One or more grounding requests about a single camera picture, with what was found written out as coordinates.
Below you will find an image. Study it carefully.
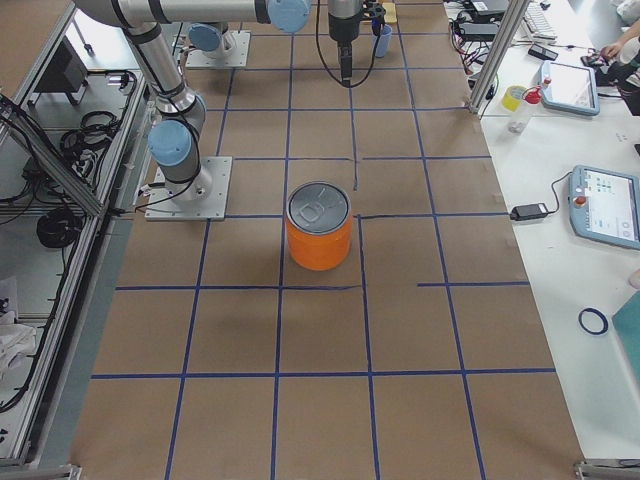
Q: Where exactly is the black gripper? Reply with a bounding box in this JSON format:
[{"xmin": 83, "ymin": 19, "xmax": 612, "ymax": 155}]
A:
[{"xmin": 327, "ymin": 0, "xmax": 361, "ymax": 81}]

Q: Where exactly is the light blue plastic cup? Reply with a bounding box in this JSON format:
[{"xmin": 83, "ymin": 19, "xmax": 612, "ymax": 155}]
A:
[{"xmin": 372, "ymin": 24, "xmax": 393, "ymax": 58}]

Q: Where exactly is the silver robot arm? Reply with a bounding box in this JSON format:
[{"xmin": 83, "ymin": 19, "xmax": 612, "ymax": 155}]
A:
[
  {"xmin": 188, "ymin": 22, "xmax": 236, "ymax": 56},
  {"xmin": 75, "ymin": 1, "xmax": 311, "ymax": 204}
]

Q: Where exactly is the wooden cup rack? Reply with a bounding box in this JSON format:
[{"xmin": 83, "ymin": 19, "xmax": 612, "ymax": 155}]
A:
[{"xmin": 382, "ymin": 2, "xmax": 397, "ymax": 25}]

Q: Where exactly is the orange can container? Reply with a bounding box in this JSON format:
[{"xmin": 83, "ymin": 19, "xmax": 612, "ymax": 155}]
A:
[{"xmin": 285, "ymin": 181, "xmax": 353, "ymax": 271}]

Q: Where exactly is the yellow tape roll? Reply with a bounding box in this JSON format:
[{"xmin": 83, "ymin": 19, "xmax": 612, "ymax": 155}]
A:
[{"xmin": 501, "ymin": 85, "xmax": 527, "ymax": 112}]

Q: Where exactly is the black smartphone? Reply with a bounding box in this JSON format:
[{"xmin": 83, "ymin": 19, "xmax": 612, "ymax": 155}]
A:
[{"xmin": 527, "ymin": 44, "xmax": 558, "ymax": 61}]

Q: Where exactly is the red cap squeeze bottle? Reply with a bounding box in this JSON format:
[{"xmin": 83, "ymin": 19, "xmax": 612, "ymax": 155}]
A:
[{"xmin": 522, "ymin": 79, "xmax": 550, "ymax": 105}]

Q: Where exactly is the teach pendant far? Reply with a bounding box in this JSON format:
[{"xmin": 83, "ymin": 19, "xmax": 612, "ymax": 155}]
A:
[{"xmin": 539, "ymin": 60, "xmax": 600, "ymax": 116}]

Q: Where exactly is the teach pendant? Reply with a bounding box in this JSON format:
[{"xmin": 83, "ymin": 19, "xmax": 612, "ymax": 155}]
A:
[
  {"xmin": 539, "ymin": 60, "xmax": 600, "ymax": 116},
  {"xmin": 568, "ymin": 165, "xmax": 639, "ymax": 250}
]

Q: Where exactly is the black power adapter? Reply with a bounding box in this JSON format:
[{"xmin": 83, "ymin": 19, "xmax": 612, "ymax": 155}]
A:
[{"xmin": 509, "ymin": 203, "xmax": 549, "ymax": 221}]

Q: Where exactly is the teach pendant near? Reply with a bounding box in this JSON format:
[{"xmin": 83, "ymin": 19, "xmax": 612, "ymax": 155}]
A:
[{"xmin": 568, "ymin": 165, "xmax": 639, "ymax": 250}]

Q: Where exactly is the teal board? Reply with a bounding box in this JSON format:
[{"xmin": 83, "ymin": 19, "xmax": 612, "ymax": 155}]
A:
[{"xmin": 613, "ymin": 291, "xmax": 640, "ymax": 382}]

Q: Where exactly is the aluminium frame post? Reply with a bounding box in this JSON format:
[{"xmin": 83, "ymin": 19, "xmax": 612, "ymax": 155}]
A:
[{"xmin": 468, "ymin": 0, "xmax": 528, "ymax": 113}]

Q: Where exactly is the blue tape ring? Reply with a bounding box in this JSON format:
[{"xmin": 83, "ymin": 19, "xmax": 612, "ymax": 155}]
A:
[{"xmin": 578, "ymin": 307, "xmax": 609, "ymax": 335}]

